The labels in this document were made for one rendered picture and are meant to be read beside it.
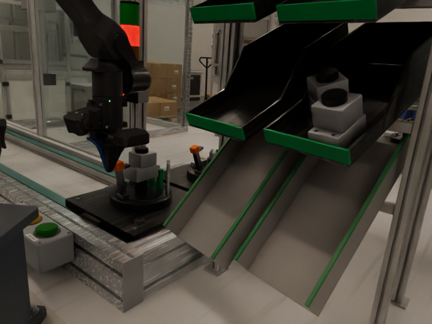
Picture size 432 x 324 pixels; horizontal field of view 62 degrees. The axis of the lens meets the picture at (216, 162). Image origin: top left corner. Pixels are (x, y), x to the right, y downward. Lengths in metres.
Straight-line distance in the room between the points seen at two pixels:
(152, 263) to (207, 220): 0.14
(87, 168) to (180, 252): 0.54
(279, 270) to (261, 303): 0.19
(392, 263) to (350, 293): 0.23
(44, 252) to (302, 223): 0.46
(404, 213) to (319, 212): 0.12
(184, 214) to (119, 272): 0.15
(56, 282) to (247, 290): 0.37
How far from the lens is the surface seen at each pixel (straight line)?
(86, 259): 0.75
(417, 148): 0.56
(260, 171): 0.64
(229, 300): 0.73
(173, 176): 1.02
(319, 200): 0.59
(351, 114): 0.46
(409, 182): 0.57
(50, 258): 0.75
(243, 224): 0.56
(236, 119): 0.58
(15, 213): 0.62
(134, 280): 0.68
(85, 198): 0.88
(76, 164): 1.24
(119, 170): 0.78
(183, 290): 0.75
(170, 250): 0.73
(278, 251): 0.57
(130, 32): 0.99
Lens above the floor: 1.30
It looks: 17 degrees down
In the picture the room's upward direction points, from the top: 4 degrees clockwise
